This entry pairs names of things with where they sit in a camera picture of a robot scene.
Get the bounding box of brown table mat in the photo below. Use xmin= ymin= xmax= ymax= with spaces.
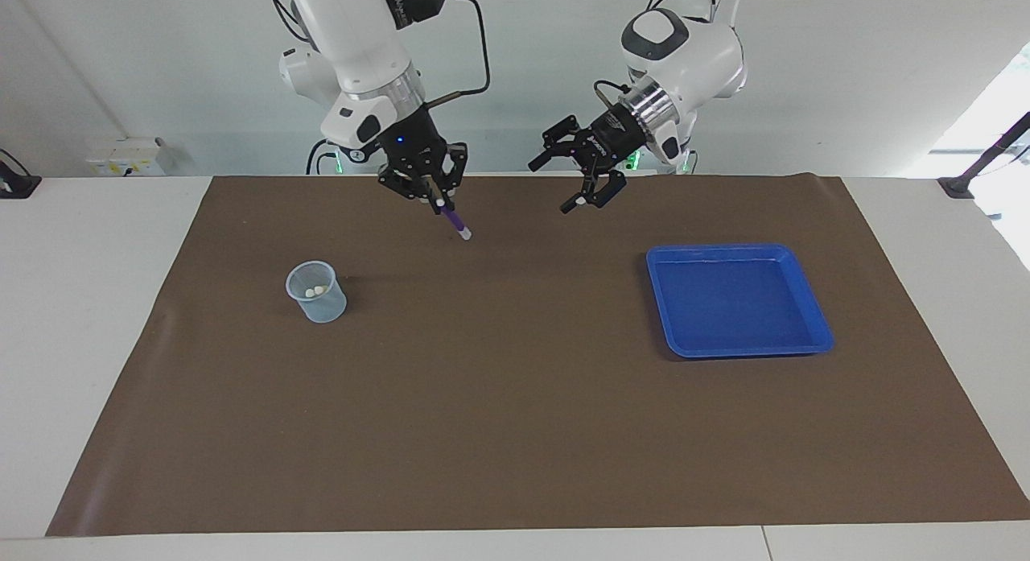
xmin=46 ymin=173 xmax=1030 ymax=538

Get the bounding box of translucent plastic cup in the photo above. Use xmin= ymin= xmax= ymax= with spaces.
xmin=286 ymin=261 xmax=348 ymax=324

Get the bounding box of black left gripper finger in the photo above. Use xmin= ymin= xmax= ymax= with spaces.
xmin=560 ymin=168 xmax=627 ymax=215
xmin=529 ymin=116 xmax=592 ymax=173

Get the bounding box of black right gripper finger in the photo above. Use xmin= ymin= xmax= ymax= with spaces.
xmin=378 ymin=168 xmax=443 ymax=208
xmin=441 ymin=142 xmax=469 ymax=216

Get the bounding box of purple highlighter pen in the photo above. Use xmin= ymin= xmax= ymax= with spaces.
xmin=437 ymin=203 xmax=472 ymax=241

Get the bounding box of white wall socket box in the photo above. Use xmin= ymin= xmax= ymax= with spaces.
xmin=87 ymin=137 xmax=174 ymax=177

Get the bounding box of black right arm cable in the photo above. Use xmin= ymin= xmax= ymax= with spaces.
xmin=425 ymin=0 xmax=492 ymax=109

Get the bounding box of black angled stand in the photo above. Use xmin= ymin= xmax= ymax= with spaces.
xmin=937 ymin=110 xmax=1030 ymax=200

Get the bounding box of blue plastic tray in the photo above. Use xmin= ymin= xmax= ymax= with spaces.
xmin=646 ymin=243 xmax=834 ymax=359

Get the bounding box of small black table clamp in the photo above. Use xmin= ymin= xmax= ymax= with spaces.
xmin=0 ymin=148 xmax=43 ymax=200

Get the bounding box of black right base cable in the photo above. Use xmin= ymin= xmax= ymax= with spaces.
xmin=306 ymin=138 xmax=339 ymax=175

